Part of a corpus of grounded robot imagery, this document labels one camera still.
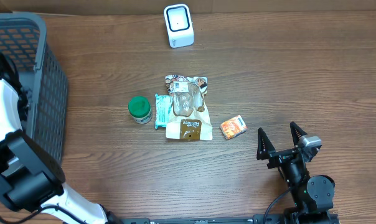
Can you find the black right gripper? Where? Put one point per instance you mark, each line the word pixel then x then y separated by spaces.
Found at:
pixel 279 157

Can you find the orange tissue pack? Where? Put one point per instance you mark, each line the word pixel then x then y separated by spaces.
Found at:
pixel 233 127

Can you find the clear brown bread bag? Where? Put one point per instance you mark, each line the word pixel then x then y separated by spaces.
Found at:
pixel 189 117

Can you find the green lid jar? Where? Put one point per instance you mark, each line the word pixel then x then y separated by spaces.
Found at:
pixel 140 109

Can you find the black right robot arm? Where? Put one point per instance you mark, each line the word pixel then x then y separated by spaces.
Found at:
pixel 312 195

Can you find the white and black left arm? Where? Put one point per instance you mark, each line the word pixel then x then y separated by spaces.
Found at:
pixel 30 178

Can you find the white barcode scanner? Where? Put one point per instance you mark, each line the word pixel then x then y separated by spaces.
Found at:
pixel 179 25

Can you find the teal wipes packet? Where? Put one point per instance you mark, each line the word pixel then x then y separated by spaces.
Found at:
pixel 163 105

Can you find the dark grey plastic basket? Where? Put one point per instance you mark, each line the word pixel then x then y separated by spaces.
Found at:
pixel 23 41

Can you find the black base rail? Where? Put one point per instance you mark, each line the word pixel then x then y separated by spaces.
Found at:
pixel 228 220

